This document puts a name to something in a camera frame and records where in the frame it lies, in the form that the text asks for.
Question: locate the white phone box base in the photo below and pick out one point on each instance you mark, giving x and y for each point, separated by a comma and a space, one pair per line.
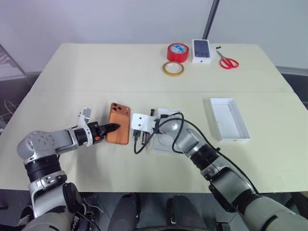
160, 144

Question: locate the orange phone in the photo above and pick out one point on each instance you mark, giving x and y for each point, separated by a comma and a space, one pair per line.
120, 115

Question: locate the black and white sneaker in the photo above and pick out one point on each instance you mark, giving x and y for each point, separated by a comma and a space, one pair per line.
25, 215

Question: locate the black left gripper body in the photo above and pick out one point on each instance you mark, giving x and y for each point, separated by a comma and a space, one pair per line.
95, 131

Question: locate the grey metal rack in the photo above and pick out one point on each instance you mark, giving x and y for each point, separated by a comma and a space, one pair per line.
9, 62

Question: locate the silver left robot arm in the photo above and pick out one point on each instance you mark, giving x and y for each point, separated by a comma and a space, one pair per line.
45, 142

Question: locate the white box with phone picture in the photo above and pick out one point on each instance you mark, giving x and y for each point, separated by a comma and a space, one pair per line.
201, 51

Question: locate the white phone box lid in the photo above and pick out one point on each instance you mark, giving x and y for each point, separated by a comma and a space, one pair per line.
228, 120

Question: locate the yellow tape roll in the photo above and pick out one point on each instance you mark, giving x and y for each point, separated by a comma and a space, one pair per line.
166, 71

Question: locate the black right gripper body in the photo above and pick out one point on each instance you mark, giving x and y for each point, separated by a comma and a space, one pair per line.
144, 137

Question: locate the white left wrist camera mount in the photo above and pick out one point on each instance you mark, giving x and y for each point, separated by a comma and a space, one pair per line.
84, 120

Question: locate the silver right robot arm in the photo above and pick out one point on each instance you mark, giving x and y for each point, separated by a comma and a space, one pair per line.
192, 144

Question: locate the red tape roll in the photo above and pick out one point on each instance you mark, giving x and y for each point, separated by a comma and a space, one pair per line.
178, 51

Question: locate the aluminium profile post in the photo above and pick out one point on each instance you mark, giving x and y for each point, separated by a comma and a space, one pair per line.
210, 19

